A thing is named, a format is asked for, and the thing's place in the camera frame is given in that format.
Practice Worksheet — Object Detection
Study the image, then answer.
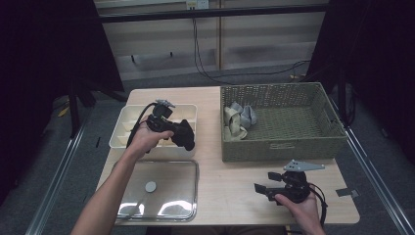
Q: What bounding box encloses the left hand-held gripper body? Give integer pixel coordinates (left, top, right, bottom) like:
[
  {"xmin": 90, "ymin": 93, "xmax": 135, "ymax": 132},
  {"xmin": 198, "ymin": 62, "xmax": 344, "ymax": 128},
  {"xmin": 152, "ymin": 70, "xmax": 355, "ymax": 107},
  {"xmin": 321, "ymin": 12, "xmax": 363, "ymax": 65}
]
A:
[{"xmin": 145, "ymin": 99, "xmax": 176, "ymax": 133}]

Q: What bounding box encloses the metal floor rail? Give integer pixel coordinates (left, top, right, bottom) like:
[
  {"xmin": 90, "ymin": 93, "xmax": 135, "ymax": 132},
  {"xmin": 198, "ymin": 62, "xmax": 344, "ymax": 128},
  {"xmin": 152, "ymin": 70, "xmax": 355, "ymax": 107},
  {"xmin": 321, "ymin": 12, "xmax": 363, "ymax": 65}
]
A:
[
  {"xmin": 329, "ymin": 97, "xmax": 415, "ymax": 235},
  {"xmin": 24, "ymin": 125, "xmax": 86, "ymax": 235}
]

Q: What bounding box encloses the left hand-held gripper cable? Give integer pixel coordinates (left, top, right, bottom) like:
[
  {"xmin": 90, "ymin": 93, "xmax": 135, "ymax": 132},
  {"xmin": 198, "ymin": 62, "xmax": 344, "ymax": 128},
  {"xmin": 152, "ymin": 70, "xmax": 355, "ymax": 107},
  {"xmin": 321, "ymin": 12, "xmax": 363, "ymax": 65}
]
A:
[{"xmin": 125, "ymin": 102, "xmax": 160, "ymax": 149}]

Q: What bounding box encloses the black metal stand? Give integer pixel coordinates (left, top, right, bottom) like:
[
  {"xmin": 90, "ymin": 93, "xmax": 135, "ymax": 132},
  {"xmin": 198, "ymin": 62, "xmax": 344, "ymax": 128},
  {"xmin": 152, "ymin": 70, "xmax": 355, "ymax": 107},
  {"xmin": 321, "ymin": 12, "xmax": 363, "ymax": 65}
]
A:
[
  {"xmin": 67, "ymin": 76, "xmax": 129, "ymax": 138},
  {"xmin": 336, "ymin": 65, "xmax": 358, "ymax": 126}
]

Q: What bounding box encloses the white wall outlet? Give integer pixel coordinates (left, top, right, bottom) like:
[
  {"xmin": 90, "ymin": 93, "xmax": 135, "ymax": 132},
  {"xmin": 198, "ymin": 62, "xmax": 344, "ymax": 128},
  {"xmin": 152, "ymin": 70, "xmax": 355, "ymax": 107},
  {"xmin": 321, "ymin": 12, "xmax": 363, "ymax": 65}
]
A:
[{"xmin": 185, "ymin": 0, "xmax": 209, "ymax": 10}]

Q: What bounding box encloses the dark curtain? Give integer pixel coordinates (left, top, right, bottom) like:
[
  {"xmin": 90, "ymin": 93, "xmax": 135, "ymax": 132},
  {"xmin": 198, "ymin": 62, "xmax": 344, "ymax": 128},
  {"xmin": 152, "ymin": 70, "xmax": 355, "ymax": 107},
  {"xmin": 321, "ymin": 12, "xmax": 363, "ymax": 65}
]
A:
[
  {"xmin": 306, "ymin": 0, "xmax": 415, "ymax": 165},
  {"xmin": 0, "ymin": 0, "xmax": 125, "ymax": 197}
]

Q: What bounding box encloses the person's right hand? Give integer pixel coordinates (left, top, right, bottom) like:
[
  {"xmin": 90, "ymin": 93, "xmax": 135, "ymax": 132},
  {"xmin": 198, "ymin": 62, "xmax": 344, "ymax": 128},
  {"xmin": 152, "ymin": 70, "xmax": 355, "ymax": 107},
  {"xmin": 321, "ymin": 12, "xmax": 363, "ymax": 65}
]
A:
[{"xmin": 274, "ymin": 193, "xmax": 324, "ymax": 228}]

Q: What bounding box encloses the green woven basket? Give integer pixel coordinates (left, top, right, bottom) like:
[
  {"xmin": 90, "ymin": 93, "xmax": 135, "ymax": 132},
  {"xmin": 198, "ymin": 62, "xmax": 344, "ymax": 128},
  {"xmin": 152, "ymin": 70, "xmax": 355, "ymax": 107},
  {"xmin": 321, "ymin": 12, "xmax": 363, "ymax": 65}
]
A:
[{"xmin": 219, "ymin": 81, "xmax": 348, "ymax": 164}]

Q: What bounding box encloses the hand-held gripper cable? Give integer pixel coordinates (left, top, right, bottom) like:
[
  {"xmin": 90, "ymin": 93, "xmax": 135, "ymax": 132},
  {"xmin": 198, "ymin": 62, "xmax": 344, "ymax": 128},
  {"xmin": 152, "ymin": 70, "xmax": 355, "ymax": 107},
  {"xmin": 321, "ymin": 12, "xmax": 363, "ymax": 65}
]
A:
[
  {"xmin": 125, "ymin": 102, "xmax": 160, "ymax": 149},
  {"xmin": 306, "ymin": 181, "xmax": 329, "ymax": 229}
]

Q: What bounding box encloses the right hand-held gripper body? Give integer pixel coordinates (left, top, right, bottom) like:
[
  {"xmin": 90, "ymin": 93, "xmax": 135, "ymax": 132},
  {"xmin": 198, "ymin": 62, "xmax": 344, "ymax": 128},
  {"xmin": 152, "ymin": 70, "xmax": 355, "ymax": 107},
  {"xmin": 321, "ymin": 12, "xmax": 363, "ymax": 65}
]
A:
[{"xmin": 265, "ymin": 159, "xmax": 327, "ymax": 206}]

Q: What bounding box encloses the beige sock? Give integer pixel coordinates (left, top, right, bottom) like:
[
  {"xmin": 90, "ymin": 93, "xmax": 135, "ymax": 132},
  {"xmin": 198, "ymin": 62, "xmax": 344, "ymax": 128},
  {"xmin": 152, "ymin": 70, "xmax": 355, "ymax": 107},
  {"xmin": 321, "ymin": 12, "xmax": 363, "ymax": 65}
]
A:
[
  {"xmin": 223, "ymin": 106, "xmax": 244, "ymax": 136},
  {"xmin": 224, "ymin": 125, "xmax": 249, "ymax": 142}
]

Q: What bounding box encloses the grey tape piece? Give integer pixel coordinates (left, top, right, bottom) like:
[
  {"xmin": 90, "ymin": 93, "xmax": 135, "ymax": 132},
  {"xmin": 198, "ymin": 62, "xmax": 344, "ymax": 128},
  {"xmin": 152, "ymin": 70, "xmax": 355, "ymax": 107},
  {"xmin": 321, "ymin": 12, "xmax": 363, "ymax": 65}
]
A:
[{"xmin": 336, "ymin": 188, "xmax": 360, "ymax": 198}]

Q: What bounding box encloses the grey sock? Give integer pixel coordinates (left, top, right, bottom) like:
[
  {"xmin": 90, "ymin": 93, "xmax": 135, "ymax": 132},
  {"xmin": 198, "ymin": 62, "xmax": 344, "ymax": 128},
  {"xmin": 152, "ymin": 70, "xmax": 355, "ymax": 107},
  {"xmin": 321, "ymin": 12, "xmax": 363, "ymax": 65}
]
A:
[
  {"xmin": 229, "ymin": 101, "xmax": 245, "ymax": 116},
  {"xmin": 239, "ymin": 105, "xmax": 258, "ymax": 129}
]

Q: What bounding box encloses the cream divided organizer box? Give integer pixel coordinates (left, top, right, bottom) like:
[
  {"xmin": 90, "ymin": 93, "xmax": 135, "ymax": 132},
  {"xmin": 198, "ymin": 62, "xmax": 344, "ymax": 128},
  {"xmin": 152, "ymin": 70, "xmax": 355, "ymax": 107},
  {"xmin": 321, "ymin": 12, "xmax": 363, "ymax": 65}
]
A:
[{"xmin": 109, "ymin": 103, "xmax": 199, "ymax": 161}]

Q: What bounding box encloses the right hand-held gripper cable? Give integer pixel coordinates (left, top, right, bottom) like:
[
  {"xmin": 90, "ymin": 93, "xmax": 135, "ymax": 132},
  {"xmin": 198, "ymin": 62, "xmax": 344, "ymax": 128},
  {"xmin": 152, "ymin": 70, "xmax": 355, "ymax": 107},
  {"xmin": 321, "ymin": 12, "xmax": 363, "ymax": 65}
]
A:
[{"xmin": 306, "ymin": 181, "xmax": 329, "ymax": 229}]

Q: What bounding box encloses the black floor cable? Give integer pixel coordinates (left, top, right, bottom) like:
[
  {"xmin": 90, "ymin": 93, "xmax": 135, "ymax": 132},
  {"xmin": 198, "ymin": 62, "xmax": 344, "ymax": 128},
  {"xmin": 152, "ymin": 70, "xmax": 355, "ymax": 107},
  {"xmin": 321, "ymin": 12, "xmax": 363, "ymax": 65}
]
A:
[{"xmin": 191, "ymin": 18, "xmax": 311, "ymax": 85}]

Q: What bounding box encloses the person's left hand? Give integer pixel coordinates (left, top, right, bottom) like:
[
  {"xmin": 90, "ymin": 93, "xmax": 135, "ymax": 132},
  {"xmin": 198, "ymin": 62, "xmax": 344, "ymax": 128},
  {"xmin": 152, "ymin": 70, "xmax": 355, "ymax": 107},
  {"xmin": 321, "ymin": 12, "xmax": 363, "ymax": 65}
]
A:
[{"xmin": 124, "ymin": 122, "xmax": 175, "ymax": 162}]

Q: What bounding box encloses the black horizontal bar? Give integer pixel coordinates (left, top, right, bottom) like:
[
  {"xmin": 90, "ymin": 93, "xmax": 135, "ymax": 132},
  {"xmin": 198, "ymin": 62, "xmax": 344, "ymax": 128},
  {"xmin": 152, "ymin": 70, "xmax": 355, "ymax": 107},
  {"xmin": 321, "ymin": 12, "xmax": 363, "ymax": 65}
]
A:
[{"xmin": 97, "ymin": 4, "xmax": 329, "ymax": 24}]

